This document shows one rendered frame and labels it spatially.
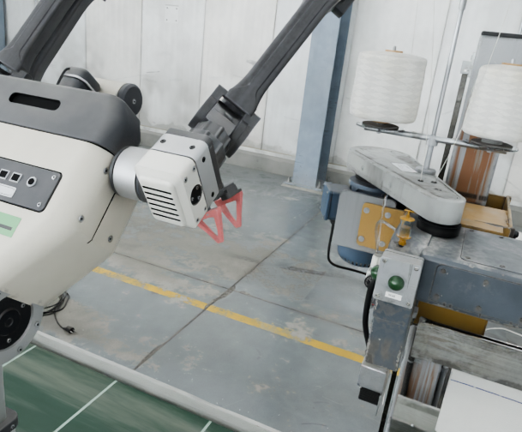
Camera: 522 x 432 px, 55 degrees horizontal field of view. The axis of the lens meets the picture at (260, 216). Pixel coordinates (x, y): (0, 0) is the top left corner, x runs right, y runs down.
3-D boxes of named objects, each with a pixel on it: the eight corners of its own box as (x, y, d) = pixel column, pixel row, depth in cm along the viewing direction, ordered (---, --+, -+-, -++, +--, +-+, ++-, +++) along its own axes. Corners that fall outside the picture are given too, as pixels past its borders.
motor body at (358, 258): (329, 261, 149) (343, 181, 141) (343, 245, 162) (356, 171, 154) (380, 275, 144) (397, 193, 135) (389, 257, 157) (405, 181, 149)
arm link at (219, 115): (201, 122, 88) (225, 141, 89) (226, 90, 94) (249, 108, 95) (182, 147, 95) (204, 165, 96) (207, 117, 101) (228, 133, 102)
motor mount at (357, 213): (330, 244, 143) (339, 190, 138) (336, 237, 149) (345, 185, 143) (431, 271, 133) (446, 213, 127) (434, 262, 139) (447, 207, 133)
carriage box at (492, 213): (382, 315, 133) (406, 205, 123) (403, 270, 163) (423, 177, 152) (480, 345, 125) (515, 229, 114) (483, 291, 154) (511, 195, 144)
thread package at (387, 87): (339, 120, 121) (351, 45, 115) (356, 113, 135) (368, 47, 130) (409, 131, 115) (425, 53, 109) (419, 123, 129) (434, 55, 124)
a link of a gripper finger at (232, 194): (255, 219, 113) (239, 181, 111) (243, 230, 106) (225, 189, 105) (230, 227, 116) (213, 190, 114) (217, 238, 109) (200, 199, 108)
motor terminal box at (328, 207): (321, 229, 144) (327, 190, 140) (318, 216, 154) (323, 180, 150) (350, 231, 145) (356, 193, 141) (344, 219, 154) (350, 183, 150)
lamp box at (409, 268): (372, 297, 96) (381, 255, 93) (376, 289, 100) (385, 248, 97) (411, 309, 94) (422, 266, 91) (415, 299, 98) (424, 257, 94)
